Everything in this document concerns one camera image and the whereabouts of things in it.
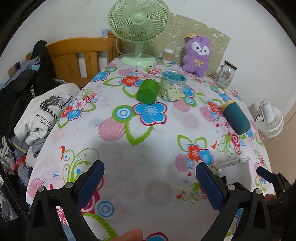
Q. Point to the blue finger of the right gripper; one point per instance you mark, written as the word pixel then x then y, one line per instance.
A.
pixel 265 174

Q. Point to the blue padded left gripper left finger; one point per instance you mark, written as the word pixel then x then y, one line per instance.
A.
pixel 44 222

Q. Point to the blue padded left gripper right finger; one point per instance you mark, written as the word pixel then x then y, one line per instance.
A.
pixel 254 223

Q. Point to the teal cup with yellow rim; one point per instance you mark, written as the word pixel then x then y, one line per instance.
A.
pixel 236 117

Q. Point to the green plastic cup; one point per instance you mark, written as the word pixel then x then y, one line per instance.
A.
pixel 148 91

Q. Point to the person's fingertip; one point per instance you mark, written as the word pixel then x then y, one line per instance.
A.
pixel 132 235

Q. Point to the white floor fan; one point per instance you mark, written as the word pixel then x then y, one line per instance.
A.
pixel 270 121

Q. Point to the white printed shirt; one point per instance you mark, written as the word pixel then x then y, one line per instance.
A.
pixel 43 112

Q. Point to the glass jar with lid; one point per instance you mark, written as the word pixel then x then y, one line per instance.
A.
pixel 224 74

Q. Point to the floral tablecloth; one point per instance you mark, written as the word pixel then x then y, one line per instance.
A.
pixel 150 153

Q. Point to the black jacket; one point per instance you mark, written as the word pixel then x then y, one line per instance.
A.
pixel 36 79

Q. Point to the wooden chair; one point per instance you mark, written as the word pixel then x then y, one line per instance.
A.
pixel 76 60

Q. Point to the purple plush bunny toy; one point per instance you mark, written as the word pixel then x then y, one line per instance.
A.
pixel 197 56

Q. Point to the cotton swab container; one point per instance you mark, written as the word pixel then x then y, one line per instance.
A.
pixel 168 55

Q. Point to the green patterned board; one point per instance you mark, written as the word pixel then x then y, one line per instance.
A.
pixel 176 35

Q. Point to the green desk fan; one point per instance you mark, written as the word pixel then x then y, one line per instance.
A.
pixel 138 22

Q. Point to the wall switch plate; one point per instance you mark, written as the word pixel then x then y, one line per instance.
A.
pixel 12 71

